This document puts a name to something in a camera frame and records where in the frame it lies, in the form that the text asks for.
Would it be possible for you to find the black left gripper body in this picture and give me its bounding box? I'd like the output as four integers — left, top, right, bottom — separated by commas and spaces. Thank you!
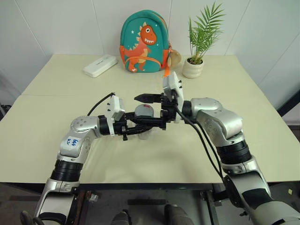
114, 112, 132, 142

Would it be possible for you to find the dark rounded shape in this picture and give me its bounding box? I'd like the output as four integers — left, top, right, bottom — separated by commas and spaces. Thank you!
112, 210, 132, 225
164, 203, 189, 225

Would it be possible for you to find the orange backpack strap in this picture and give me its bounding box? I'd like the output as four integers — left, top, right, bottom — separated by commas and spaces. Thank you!
163, 62, 172, 78

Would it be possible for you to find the beige plush charm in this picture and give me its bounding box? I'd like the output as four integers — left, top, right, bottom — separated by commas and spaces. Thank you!
169, 48, 182, 68

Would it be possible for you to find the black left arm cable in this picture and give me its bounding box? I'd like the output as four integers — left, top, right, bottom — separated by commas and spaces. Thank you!
87, 93, 116, 116

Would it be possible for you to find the green palm plant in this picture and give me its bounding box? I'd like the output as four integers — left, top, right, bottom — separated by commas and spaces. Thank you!
188, 2, 227, 64

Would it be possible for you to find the teal dinosaur backpack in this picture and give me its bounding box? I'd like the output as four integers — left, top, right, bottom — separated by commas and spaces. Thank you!
119, 9, 170, 74

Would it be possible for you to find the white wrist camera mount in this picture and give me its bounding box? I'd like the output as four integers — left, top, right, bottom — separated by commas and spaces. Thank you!
105, 94, 127, 136
163, 71, 186, 124

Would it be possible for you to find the black looped strap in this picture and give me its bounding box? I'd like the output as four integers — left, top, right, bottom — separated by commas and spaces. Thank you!
20, 210, 45, 225

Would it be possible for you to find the grey jar lid red label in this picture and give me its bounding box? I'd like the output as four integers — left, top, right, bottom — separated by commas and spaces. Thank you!
134, 104, 155, 120

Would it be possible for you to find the dark slanted frame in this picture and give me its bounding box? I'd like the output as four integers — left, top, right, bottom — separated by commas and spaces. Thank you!
276, 31, 300, 118

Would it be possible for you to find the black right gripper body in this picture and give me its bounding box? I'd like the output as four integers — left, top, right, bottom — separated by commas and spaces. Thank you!
160, 92, 180, 130

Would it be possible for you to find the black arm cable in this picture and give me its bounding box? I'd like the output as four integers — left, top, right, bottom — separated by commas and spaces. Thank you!
87, 93, 116, 116
174, 108, 225, 180

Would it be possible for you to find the white ribbed plant pot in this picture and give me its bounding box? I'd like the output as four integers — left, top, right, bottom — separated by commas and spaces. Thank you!
182, 57, 204, 79

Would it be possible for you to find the clear plastic jar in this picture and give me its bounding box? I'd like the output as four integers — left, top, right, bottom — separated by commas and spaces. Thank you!
137, 117, 153, 142

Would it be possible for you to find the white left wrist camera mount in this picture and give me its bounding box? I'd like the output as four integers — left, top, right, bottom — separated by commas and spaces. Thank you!
105, 94, 127, 136

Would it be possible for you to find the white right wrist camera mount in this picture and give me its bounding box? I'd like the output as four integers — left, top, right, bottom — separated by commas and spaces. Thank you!
163, 71, 186, 124

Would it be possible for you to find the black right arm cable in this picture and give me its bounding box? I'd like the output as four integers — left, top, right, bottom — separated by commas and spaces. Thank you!
174, 108, 225, 180

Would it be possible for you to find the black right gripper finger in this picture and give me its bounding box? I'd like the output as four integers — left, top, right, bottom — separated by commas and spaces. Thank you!
134, 93, 163, 104
135, 118, 167, 130

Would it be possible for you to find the white rectangular box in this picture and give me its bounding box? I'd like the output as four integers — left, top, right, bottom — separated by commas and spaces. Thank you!
83, 54, 119, 78

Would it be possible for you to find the white handwritten label sticker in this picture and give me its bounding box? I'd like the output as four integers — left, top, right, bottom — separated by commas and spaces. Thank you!
65, 136, 82, 150

